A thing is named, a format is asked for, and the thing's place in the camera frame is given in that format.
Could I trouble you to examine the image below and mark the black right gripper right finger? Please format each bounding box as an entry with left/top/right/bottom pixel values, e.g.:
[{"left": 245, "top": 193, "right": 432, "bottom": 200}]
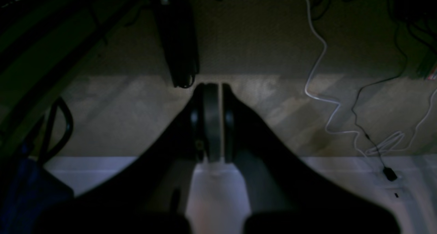
[{"left": 223, "top": 84, "right": 401, "bottom": 234}]

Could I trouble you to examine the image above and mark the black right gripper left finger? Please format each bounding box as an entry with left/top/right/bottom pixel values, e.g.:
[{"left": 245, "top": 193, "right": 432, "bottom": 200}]
[{"left": 34, "top": 83, "right": 221, "bottom": 234}]

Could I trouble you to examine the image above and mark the blue bin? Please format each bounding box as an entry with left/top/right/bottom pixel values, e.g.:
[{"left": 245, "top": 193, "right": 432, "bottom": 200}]
[{"left": 0, "top": 143, "right": 74, "bottom": 234}]

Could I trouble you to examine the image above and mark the black table leg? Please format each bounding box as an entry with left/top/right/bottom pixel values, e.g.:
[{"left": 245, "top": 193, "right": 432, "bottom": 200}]
[{"left": 150, "top": 0, "right": 200, "bottom": 88}]

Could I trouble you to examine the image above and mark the black cable on floor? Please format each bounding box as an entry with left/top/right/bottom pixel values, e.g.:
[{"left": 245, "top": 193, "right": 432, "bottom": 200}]
[{"left": 341, "top": 0, "right": 437, "bottom": 182}]

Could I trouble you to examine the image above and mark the white cable on floor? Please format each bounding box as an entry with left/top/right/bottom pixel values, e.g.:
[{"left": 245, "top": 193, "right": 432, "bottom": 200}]
[{"left": 218, "top": 0, "right": 437, "bottom": 159}]

